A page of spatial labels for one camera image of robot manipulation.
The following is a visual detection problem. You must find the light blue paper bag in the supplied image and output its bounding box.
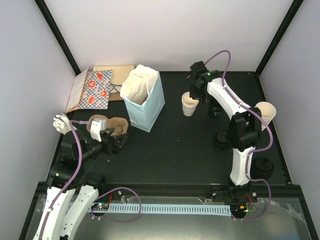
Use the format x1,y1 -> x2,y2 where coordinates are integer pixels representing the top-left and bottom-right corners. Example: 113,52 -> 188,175
120,64 -> 165,133

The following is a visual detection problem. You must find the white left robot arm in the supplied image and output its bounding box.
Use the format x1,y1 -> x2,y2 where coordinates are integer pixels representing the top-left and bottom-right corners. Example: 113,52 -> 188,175
33,128 -> 129,240

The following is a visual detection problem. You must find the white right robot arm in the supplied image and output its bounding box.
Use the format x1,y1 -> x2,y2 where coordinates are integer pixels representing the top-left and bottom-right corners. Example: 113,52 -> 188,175
190,61 -> 262,202

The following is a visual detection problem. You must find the black paper cup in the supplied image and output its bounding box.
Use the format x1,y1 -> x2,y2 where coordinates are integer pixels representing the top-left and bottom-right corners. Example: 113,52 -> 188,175
208,98 -> 223,118

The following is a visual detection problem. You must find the brown kraft paper bag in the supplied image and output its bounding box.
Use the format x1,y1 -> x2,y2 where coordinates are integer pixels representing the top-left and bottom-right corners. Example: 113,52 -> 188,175
108,92 -> 124,102

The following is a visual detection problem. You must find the blue checkered paper bag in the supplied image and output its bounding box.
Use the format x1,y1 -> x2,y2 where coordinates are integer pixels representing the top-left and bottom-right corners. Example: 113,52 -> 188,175
78,69 -> 122,110

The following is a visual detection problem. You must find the white orange-edged paper bag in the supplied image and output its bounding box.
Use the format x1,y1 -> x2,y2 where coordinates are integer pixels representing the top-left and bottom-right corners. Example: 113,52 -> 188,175
66,68 -> 88,113

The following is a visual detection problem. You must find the tan kraft paper bag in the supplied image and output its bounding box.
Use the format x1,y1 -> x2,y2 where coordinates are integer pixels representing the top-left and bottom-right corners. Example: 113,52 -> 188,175
93,64 -> 135,94

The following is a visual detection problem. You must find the small electronics board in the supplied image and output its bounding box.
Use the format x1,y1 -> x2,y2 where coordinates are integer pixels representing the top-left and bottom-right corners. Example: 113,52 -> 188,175
91,202 -> 110,211

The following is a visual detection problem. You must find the tall stack of paper cups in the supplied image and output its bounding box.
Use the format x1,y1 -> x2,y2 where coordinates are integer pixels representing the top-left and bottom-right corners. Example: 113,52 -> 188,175
255,101 -> 277,125

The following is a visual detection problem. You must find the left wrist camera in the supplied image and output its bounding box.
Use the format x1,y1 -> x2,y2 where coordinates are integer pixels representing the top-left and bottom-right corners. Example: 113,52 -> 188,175
89,117 -> 107,142

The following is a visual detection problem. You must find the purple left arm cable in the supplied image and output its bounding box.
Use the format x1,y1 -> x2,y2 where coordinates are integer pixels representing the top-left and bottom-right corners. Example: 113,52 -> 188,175
37,119 -> 93,240

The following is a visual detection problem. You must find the light blue slotted cable duct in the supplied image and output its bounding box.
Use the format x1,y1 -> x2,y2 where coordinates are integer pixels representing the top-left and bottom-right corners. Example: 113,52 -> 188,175
86,203 -> 231,217

